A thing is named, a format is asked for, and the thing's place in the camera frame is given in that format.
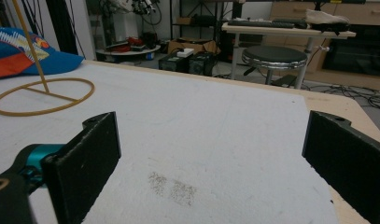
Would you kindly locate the wooden cabinet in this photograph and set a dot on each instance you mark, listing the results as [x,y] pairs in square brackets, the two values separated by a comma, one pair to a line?
[365,14]

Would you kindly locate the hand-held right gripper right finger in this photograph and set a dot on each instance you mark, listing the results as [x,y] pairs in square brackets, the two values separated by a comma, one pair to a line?
[343,155]

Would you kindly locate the black equipment box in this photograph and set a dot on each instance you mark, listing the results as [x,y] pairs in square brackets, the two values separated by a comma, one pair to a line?
[201,63]
[173,63]

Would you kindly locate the white felt mat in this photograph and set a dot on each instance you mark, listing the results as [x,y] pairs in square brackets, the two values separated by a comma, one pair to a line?
[194,124]

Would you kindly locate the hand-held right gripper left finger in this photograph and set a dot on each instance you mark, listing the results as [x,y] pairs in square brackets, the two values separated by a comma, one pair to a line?
[81,168]

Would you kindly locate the red tool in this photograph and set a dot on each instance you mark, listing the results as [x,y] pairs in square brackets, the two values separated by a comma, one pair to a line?
[128,43]

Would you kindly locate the cardboard box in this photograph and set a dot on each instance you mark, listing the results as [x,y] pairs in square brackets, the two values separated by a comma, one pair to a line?
[194,46]

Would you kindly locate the black round stool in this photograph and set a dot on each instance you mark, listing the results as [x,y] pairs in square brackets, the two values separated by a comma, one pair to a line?
[273,56]

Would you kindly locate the beige cloth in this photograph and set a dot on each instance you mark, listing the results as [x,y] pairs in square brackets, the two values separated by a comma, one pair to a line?
[324,18]

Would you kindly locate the black metal shelf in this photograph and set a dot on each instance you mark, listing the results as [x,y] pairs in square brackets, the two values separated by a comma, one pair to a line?
[197,20]

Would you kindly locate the black keyboard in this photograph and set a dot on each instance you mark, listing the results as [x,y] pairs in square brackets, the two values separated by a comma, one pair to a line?
[256,23]

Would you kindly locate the round low white table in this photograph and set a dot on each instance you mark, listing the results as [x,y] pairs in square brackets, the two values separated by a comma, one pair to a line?
[128,53]

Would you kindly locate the white desk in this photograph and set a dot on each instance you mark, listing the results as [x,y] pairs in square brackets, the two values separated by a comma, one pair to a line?
[271,31]

